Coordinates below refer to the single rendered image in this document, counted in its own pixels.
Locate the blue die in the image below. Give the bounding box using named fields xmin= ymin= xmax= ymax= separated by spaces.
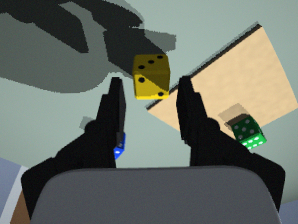
xmin=114 ymin=133 xmax=126 ymax=159

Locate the yellow die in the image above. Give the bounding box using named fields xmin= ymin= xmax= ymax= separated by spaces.
xmin=132 ymin=54 xmax=170 ymax=99

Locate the tan flat mat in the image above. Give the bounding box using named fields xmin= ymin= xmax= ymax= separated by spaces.
xmin=147 ymin=25 xmax=298 ymax=138

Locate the green die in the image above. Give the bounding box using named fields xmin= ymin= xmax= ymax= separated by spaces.
xmin=231 ymin=116 xmax=267 ymax=150

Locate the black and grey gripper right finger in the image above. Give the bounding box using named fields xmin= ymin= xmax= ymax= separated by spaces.
xmin=176 ymin=76 xmax=286 ymax=214

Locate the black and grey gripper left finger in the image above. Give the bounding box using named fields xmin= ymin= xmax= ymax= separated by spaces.
xmin=21 ymin=77 xmax=126 ymax=220

